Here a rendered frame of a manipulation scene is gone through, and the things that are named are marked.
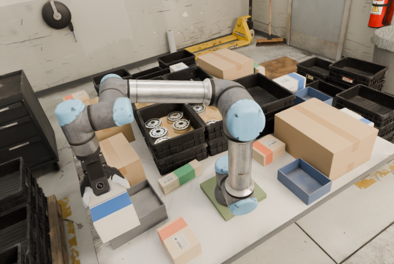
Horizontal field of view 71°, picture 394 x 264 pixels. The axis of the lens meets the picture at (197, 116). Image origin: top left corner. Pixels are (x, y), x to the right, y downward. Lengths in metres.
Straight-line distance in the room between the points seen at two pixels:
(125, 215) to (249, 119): 0.47
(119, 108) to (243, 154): 0.43
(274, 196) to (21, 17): 4.01
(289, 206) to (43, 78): 4.11
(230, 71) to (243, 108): 1.39
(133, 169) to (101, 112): 0.77
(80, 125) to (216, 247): 0.78
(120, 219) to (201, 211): 0.56
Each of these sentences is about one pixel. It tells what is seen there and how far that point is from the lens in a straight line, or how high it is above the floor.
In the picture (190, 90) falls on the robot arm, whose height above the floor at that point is 1.37.
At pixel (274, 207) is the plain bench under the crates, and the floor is 0.70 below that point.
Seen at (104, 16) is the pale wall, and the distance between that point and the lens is 4.67.
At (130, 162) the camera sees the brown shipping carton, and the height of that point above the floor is 0.86.
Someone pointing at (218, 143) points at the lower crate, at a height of 0.78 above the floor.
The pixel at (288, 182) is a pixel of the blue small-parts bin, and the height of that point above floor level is 0.74.
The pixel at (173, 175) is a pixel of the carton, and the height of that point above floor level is 0.76.
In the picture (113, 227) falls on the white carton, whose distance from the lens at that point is 0.93.
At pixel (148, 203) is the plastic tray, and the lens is 1.40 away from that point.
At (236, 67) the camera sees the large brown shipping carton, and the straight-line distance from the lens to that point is 2.21.
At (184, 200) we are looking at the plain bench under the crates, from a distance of 1.43.
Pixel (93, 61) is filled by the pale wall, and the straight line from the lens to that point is 4.78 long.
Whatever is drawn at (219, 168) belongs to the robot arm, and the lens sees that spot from 1.19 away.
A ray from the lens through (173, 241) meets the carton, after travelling 1.22.
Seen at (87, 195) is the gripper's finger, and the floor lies 1.17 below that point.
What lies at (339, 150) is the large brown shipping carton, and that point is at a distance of 1.41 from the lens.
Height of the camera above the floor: 1.79
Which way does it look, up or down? 33 degrees down
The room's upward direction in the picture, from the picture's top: 8 degrees counter-clockwise
